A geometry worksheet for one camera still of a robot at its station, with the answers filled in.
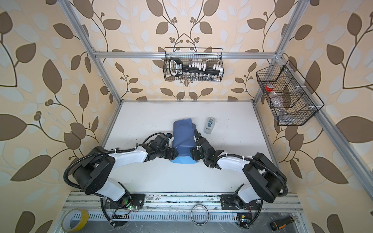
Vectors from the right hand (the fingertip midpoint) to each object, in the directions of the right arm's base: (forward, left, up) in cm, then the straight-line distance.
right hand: (195, 149), depth 91 cm
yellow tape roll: (-33, +62, +2) cm, 70 cm away
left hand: (-1, +14, 0) cm, 14 cm away
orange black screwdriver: (-38, -40, -4) cm, 55 cm away
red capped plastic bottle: (+21, -43, +31) cm, 57 cm away
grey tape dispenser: (+19, -11, +1) cm, 22 cm away
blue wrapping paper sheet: (+4, +7, +4) cm, 9 cm away
